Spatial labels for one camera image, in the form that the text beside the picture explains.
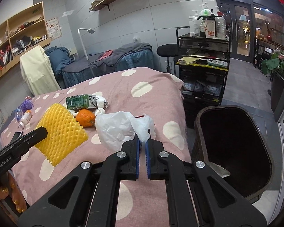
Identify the dark brown trash bin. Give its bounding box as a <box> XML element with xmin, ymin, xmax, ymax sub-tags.
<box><xmin>191</xmin><ymin>105</ymin><xmax>274</xmax><ymax>203</ymax></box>

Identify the blue massage bed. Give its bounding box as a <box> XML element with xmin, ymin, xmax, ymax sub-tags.
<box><xmin>62</xmin><ymin>43</ymin><xmax>155</xmax><ymax>88</ymax></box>

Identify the blue bedding pile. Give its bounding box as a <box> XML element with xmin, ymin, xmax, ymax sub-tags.
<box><xmin>45</xmin><ymin>46</ymin><xmax>74</xmax><ymax>77</ymax></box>

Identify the white pump bottle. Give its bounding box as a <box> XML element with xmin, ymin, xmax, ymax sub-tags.
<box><xmin>189</xmin><ymin>10</ymin><xmax>200</xmax><ymax>37</ymax></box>

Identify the cream cloth on chair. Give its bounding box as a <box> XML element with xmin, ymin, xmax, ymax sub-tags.
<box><xmin>19</xmin><ymin>46</ymin><xmax>61</xmax><ymax>96</ymax></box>

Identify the black metal trolley cart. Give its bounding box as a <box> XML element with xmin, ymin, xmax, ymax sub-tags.
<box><xmin>175</xmin><ymin>26</ymin><xmax>230</xmax><ymax>107</ymax></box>

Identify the black smartphone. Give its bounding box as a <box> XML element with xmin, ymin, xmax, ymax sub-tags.
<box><xmin>11</xmin><ymin>131</ymin><xmax>23</xmax><ymax>143</ymax></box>

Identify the person's left hand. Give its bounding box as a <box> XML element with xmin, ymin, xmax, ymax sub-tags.
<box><xmin>0</xmin><ymin>172</ymin><xmax>27</xmax><ymax>213</ymax></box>

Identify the white plastic bag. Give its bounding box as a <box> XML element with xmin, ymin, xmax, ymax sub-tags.
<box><xmin>95</xmin><ymin>111</ymin><xmax>156</xmax><ymax>152</ymax></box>

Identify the wall poster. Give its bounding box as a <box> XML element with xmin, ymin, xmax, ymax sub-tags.
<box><xmin>45</xmin><ymin>17</ymin><xmax>62</xmax><ymax>40</ymax></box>

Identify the white tissue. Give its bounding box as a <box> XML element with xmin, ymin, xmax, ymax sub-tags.
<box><xmin>94</xmin><ymin>95</ymin><xmax>109</xmax><ymax>116</ymax></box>

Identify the clear small water bottle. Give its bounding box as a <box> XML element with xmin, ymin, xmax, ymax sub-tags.
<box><xmin>15</xmin><ymin>108</ymin><xmax>23</xmax><ymax>122</ymax></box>

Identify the white floor lamp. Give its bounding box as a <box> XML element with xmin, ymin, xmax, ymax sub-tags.
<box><xmin>77</xmin><ymin>28</ymin><xmax>95</xmax><ymax>76</ymax></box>

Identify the orange tangerine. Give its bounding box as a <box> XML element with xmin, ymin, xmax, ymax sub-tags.
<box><xmin>76</xmin><ymin>109</ymin><xmax>95</xmax><ymax>128</ymax></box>

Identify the white pill bottle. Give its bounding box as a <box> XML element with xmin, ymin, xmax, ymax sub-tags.
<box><xmin>18</xmin><ymin>110</ymin><xmax>33</xmax><ymax>129</ymax></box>

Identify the grey blanket on bed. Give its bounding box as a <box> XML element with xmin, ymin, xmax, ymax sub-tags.
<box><xmin>91</xmin><ymin>43</ymin><xmax>155</xmax><ymax>72</ymax></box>

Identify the green drink carton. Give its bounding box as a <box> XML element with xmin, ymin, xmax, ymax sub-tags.
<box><xmin>66</xmin><ymin>94</ymin><xmax>97</xmax><ymax>110</ymax></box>

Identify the large clear water jug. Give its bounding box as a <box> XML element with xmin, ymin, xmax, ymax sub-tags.
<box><xmin>215</xmin><ymin>10</ymin><xmax>227</xmax><ymax>38</ymax></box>

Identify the yellow foam fruit net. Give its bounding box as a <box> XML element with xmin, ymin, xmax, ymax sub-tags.
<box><xmin>35</xmin><ymin>103</ymin><xmax>89</xmax><ymax>166</ymax></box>

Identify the green potted plant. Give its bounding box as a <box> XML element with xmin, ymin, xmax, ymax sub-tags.
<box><xmin>261</xmin><ymin>52</ymin><xmax>284</xmax><ymax>79</ymax></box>

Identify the black round stool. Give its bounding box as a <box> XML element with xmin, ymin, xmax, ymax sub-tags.
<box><xmin>156</xmin><ymin>44</ymin><xmax>179</xmax><ymax>73</ymax></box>

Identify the red cloth on bed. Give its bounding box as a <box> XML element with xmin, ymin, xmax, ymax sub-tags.
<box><xmin>98</xmin><ymin>50</ymin><xmax>113</xmax><ymax>61</ymax></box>

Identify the red patterned paper cup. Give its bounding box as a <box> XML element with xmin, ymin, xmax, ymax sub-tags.
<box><xmin>203</xmin><ymin>19</ymin><xmax>215</xmax><ymax>38</ymax></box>

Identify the purple plastic container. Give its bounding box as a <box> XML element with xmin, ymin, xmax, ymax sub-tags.
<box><xmin>20</xmin><ymin>96</ymin><xmax>34</xmax><ymax>113</ymax></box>

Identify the wooden cubby shelf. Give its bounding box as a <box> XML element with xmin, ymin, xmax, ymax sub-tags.
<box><xmin>0</xmin><ymin>2</ymin><xmax>51</xmax><ymax>79</ymax></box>

